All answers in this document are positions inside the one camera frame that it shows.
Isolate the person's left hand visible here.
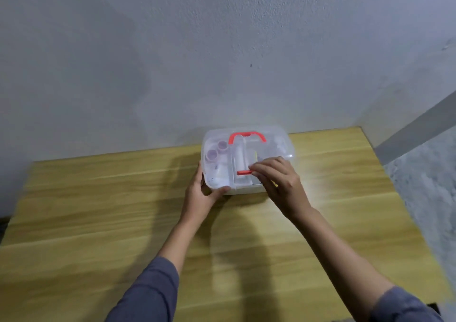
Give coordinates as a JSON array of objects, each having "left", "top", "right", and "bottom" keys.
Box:
[{"left": 180, "top": 161, "right": 232, "bottom": 226}]

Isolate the red box handle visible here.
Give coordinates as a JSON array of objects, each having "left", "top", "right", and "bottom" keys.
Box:
[{"left": 228, "top": 131, "right": 267, "bottom": 145}]

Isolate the white tube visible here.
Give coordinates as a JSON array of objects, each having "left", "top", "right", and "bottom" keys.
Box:
[{"left": 233, "top": 137, "right": 250, "bottom": 171}]

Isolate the person's right forearm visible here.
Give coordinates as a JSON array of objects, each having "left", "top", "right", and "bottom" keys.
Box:
[{"left": 293, "top": 206, "right": 444, "bottom": 322}]

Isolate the person's right hand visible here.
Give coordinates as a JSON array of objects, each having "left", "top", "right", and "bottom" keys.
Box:
[{"left": 248, "top": 156, "right": 314, "bottom": 223}]

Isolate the clear plastic storage box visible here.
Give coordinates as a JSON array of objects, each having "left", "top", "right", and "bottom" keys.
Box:
[{"left": 201, "top": 126, "right": 296, "bottom": 195}]

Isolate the person's left forearm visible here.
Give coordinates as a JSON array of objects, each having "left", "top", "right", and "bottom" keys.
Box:
[{"left": 105, "top": 218, "right": 202, "bottom": 322}]

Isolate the grey baseboard strip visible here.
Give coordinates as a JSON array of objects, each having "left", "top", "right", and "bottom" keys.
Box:
[{"left": 374, "top": 90, "right": 456, "bottom": 166}]

